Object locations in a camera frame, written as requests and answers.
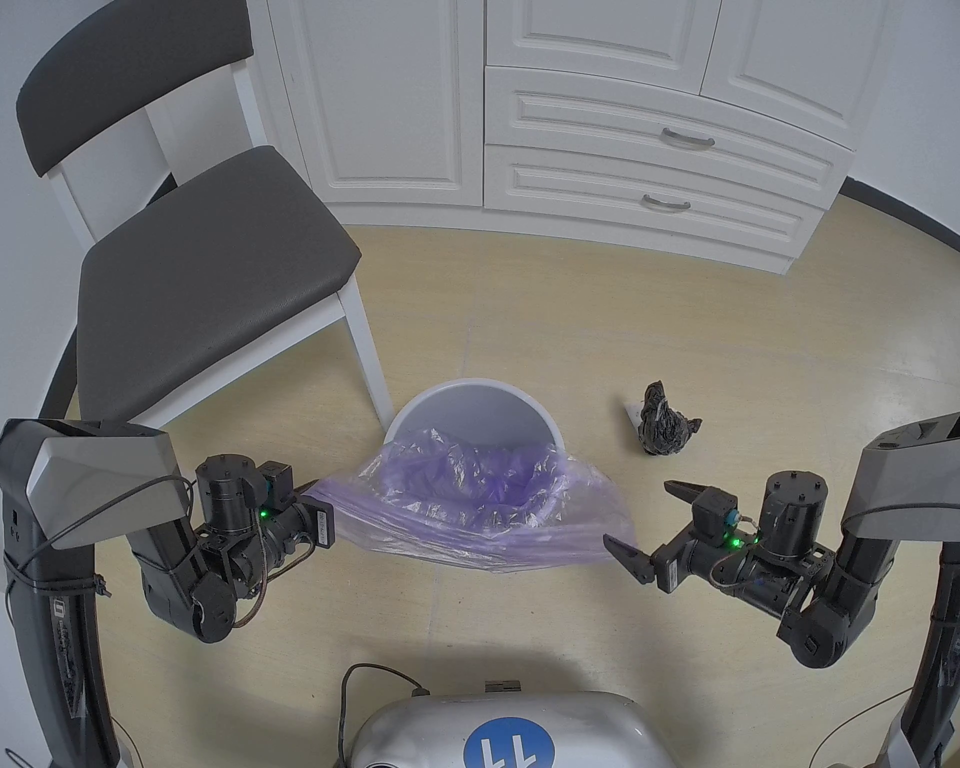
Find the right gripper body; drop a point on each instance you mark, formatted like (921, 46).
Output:
(690, 566)

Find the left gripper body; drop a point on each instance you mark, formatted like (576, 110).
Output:
(300, 532)

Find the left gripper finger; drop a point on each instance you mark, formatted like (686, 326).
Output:
(311, 491)

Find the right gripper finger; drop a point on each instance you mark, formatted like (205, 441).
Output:
(634, 562)
(686, 493)

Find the black plastic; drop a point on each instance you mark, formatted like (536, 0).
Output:
(664, 431)

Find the purple plastic bag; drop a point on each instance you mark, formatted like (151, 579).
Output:
(450, 517)

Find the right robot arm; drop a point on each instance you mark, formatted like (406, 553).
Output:
(900, 480)

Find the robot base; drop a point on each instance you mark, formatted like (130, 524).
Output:
(420, 731)

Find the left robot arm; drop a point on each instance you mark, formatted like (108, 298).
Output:
(97, 480)

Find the white trash bin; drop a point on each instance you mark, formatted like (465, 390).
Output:
(472, 409)

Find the grey and white chair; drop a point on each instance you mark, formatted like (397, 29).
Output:
(210, 255)

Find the white wardrobe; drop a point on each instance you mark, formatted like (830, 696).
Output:
(390, 97)

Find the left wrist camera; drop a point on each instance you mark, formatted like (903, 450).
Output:
(277, 480)

